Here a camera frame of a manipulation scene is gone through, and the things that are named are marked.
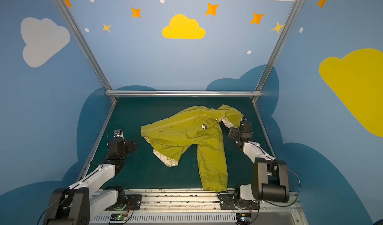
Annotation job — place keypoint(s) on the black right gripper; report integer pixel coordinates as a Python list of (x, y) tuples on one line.
[(236, 133)]

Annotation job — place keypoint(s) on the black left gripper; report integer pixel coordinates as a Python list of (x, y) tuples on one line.
[(129, 145)]

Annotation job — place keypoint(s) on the lime green jacket printed lining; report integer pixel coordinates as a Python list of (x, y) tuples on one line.
[(200, 126)]

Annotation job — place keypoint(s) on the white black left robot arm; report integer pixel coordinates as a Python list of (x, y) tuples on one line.
[(77, 204)]

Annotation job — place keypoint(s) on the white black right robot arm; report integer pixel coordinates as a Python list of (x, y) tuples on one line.
[(270, 175)]

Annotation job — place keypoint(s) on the left green circuit board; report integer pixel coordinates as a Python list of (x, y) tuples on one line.
[(118, 219)]

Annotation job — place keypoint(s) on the green circuit board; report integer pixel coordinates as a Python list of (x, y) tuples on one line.
[(118, 219), (243, 218)]

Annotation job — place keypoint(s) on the right green circuit board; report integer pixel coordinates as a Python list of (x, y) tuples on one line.
[(243, 218)]

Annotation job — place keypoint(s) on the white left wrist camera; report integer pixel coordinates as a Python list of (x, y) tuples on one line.
[(118, 133)]

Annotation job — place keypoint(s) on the aluminium rear frame bar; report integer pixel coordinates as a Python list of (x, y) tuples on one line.
[(143, 93)]

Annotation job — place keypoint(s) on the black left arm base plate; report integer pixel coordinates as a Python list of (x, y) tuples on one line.
[(132, 202)]

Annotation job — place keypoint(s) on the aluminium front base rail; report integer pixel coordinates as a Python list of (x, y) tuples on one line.
[(196, 206)]

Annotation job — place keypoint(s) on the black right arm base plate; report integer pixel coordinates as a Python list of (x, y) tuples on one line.
[(229, 201)]

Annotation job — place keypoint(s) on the aluminium right frame post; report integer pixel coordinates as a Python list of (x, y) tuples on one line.
[(282, 37)]

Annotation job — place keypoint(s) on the aluminium frame post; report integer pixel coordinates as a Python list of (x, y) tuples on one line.
[(282, 37), (76, 31)]

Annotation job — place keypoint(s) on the aluminium left frame post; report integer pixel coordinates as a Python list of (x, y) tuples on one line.
[(76, 31)]

